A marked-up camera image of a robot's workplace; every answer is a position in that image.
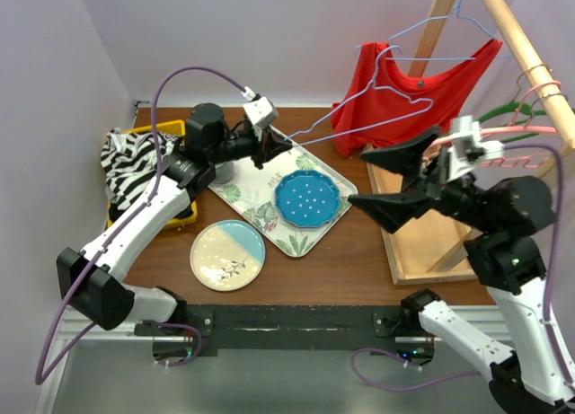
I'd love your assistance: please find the red tank top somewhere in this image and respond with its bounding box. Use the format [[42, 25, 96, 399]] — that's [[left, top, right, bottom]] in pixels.
[[331, 39, 502, 157]]

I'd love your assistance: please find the black white striped tank top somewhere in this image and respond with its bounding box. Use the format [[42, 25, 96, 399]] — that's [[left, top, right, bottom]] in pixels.
[[100, 128, 157, 212]]

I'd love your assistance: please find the blue wire hanger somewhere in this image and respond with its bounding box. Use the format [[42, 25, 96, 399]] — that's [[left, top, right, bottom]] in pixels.
[[287, 45, 434, 146], [353, 0, 511, 65]]

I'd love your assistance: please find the blue wire hanger front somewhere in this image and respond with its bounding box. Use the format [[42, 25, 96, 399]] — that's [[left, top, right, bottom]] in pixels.
[[287, 45, 434, 146]]

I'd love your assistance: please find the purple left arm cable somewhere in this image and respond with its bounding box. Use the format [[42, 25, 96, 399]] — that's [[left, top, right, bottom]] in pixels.
[[34, 66, 257, 386]]

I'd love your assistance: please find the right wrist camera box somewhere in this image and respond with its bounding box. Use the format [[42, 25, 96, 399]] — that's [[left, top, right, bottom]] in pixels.
[[447, 115, 504, 182]]

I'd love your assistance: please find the grey ceramic mug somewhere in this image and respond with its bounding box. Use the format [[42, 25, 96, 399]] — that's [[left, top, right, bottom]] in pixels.
[[214, 162, 234, 184]]

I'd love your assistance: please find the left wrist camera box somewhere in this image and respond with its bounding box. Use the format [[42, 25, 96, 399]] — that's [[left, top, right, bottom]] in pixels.
[[243, 97, 279, 128]]

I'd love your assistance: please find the wooden clothes rack frame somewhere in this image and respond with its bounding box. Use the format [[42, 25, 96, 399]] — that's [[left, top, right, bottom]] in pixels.
[[367, 0, 574, 285]]

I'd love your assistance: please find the green plastic hanger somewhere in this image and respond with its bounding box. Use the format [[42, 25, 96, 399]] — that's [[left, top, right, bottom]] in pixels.
[[477, 101, 554, 144]]

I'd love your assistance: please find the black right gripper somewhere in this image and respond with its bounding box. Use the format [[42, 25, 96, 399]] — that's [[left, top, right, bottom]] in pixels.
[[347, 122, 497, 230]]

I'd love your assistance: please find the cream and blue plate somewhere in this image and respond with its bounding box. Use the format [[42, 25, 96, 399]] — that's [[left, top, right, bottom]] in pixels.
[[190, 220, 266, 292]]

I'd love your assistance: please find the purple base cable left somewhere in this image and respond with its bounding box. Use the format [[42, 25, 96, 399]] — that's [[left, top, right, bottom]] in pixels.
[[152, 322, 203, 368]]

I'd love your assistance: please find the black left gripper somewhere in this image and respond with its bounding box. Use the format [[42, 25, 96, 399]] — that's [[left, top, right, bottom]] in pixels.
[[208, 124, 292, 170]]

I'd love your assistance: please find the blue dotted plate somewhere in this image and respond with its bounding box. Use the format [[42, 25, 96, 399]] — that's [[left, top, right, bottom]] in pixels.
[[273, 170, 341, 228]]

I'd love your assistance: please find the thick pink plastic hanger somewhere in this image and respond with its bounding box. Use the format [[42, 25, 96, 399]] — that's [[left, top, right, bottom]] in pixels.
[[423, 126, 556, 169]]

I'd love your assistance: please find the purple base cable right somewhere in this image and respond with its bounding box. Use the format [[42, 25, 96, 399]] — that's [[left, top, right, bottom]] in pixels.
[[350, 347, 482, 392]]

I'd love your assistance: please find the thin pink wire hanger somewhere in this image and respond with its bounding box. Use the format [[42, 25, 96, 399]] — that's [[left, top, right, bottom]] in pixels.
[[508, 63, 563, 128]]

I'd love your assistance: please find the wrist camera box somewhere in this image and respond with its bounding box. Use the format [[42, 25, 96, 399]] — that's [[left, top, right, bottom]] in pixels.
[[447, 115, 504, 182], [243, 97, 279, 128]]

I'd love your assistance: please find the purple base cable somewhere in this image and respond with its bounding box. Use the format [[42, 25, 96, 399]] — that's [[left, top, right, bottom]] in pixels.
[[350, 347, 482, 392], [152, 322, 203, 368]]

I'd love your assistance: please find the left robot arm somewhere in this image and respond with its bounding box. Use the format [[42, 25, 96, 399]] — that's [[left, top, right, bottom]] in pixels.
[[56, 97, 292, 335]]

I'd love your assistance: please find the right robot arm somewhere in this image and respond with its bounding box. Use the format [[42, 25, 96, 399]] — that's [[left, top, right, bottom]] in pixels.
[[349, 128, 574, 413]]

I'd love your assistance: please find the leaf-patterned rectangular tray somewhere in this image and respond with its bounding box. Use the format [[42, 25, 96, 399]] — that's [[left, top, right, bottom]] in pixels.
[[209, 144, 358, 258]]

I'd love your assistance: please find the yellow plastic bin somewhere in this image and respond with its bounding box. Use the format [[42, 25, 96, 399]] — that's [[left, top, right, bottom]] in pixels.
[[106, 120, 197, 229]]

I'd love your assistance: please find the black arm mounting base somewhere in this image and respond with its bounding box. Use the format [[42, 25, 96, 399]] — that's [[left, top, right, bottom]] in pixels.
[[135, 304, 428, 357]]

